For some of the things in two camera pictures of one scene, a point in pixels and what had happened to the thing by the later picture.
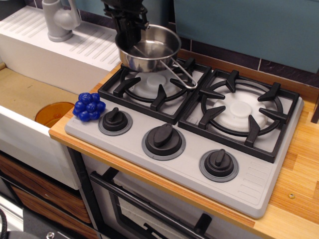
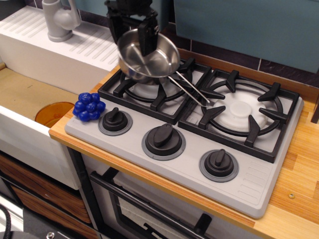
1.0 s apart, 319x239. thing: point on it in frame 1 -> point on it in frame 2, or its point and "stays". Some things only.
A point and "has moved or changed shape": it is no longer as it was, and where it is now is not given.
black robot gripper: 133,10 -> 148,28
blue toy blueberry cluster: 88,106 stays
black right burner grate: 248,114 stays
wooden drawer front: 49,197 stays
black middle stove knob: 163,143 stays
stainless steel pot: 158,43 has moved or changed shape
